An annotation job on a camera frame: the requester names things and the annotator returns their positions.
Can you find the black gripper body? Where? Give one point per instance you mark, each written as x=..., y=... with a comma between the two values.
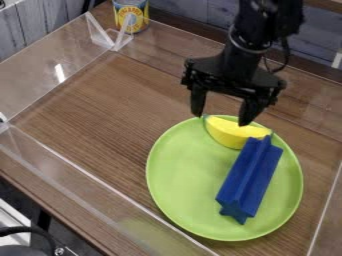
x=206, y=71

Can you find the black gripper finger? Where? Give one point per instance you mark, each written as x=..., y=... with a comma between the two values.
x=198, y=99
x=251, y=108

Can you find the blue star-shaped block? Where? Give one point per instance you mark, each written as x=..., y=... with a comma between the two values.
x=243, y=188

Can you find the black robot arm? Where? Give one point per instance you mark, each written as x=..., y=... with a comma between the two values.
x=263, y=22

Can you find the green plate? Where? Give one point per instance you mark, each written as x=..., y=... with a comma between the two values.
x=186, y=168

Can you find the yellow banana-shaped sponge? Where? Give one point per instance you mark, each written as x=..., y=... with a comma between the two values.
x=231, y=135

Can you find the black metal equipment corner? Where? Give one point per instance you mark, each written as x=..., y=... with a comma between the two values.
x=64, y=251

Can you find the clear acrylic enclosure wall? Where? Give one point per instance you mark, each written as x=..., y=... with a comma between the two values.
x=86, y=109

